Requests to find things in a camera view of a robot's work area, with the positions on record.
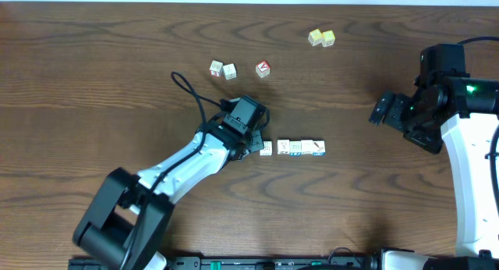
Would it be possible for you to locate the white block red number three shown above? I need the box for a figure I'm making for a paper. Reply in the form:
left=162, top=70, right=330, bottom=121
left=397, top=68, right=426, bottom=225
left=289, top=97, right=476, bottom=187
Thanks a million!
left=209, top=60, right=224, bottom=77

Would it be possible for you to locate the white block blue pencil picture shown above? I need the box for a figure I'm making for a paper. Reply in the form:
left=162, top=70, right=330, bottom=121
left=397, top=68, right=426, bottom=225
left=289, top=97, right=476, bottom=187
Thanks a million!
left=313, top=140, right=326, bottom=156

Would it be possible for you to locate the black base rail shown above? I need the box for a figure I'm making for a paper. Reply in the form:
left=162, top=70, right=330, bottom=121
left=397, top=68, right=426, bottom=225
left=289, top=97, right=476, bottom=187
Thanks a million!
left=68, top=254, right=461, bottom=270

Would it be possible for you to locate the white block blue side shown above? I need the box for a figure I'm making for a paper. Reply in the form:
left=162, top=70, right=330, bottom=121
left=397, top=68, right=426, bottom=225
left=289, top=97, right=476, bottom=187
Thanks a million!
left=222, top=63, right=237, bottom=80

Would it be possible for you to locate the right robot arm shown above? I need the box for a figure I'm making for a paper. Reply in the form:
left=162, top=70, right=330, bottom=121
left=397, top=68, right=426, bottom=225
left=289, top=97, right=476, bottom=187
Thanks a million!
left=369, top=76, right=498, bottom=269

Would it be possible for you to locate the white block teal side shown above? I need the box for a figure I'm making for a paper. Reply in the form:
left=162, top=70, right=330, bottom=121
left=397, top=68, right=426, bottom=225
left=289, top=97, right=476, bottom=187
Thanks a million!
left=260, top=140, right=273, bottom=156

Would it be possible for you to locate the yellow block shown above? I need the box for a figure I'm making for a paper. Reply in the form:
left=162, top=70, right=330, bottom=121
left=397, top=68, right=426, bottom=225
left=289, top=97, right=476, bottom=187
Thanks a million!
left=322, top=30, right=336, bottom=48
left=308, top=29, right=324, bottom=46

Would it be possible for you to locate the yellow block right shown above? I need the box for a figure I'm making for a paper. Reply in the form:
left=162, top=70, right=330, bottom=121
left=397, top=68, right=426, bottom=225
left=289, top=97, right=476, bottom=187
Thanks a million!
left=322, top=30, right=336, bottom=48

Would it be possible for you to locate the plain white block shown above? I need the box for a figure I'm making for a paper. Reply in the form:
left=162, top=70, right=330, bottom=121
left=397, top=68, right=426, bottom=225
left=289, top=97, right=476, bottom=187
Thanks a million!
left=301, top=140, right=314, bottom=155

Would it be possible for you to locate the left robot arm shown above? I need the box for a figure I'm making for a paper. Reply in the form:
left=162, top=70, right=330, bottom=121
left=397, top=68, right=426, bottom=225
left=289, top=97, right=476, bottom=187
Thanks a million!
left=73, top=120, right=263, bottom=269

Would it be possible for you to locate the yellow block left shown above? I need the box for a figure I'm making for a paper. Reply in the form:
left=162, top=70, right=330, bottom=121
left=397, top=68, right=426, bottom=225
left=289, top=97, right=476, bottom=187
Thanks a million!
left=308, top=29, right=324, bottom=46

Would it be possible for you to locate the red letter A block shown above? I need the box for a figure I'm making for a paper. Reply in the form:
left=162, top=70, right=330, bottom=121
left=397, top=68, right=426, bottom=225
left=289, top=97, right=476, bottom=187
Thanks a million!
left=256, top=60, right=271, bottom=78

